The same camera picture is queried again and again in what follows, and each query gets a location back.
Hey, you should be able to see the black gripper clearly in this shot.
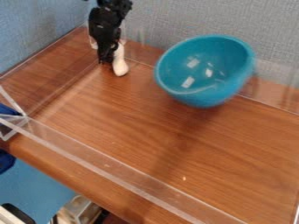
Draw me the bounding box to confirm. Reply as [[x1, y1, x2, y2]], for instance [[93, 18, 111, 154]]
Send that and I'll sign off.
[[89, 0, 134, 63]]

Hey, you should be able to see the black and white object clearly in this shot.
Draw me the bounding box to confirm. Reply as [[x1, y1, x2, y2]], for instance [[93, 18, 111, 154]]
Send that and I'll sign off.
[[0, 204, 37, 224]]

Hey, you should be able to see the blue plastic bowl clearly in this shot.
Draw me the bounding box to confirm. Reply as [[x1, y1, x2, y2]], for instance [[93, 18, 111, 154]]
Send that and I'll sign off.
[[154, 34, 257, 108]]

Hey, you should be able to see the clear acrylic barrier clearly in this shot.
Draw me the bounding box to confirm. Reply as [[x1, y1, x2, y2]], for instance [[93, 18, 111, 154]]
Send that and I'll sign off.
[[0, 28, 299, 224]]

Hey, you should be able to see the white and brown toy mushroom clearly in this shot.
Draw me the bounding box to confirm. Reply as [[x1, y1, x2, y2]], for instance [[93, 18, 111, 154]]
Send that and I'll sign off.
[[89, 37, 130, 77]]

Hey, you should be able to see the metal frame under table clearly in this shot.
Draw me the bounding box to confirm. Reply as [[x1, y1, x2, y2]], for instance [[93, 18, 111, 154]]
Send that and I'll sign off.
[[49, 195, 103, 224]]

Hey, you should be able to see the blue clamp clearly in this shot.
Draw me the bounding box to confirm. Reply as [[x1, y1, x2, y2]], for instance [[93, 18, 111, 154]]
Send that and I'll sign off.
[[0, 103, 22, 175]]

